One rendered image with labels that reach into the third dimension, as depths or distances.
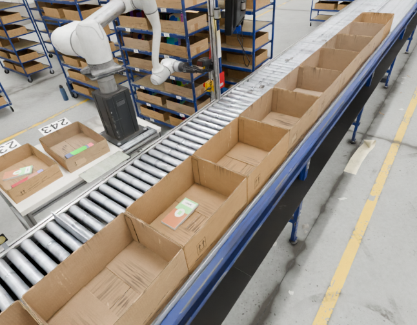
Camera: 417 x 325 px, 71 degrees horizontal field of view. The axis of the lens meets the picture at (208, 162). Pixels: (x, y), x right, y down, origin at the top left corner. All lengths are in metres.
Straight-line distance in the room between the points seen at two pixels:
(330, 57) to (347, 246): 1.41
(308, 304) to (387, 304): 0.46
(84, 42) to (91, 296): 1.32
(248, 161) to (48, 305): 1.02
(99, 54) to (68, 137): 0.69
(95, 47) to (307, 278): 1.92
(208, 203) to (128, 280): 0.45
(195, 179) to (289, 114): 0.80
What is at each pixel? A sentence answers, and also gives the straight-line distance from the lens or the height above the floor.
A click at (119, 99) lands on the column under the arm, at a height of 1.03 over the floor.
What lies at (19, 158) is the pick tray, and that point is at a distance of 2.24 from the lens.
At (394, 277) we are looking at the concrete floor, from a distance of 2.33.
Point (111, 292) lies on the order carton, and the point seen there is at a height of 0.88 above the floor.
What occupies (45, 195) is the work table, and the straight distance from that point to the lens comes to 1.87.
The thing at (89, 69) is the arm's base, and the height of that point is 1.24.
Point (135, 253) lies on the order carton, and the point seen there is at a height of 0.89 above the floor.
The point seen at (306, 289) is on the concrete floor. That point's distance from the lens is 2.11.
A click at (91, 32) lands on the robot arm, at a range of 1.87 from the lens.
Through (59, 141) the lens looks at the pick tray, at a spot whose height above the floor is 0.77.
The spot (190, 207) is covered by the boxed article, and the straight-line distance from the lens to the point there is 1.28.
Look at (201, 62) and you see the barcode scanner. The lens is 2.24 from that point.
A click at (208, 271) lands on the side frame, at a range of 1.08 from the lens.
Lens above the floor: 1.83
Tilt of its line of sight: 39 degrees down
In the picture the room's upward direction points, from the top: 6 degrees counter-clockwise
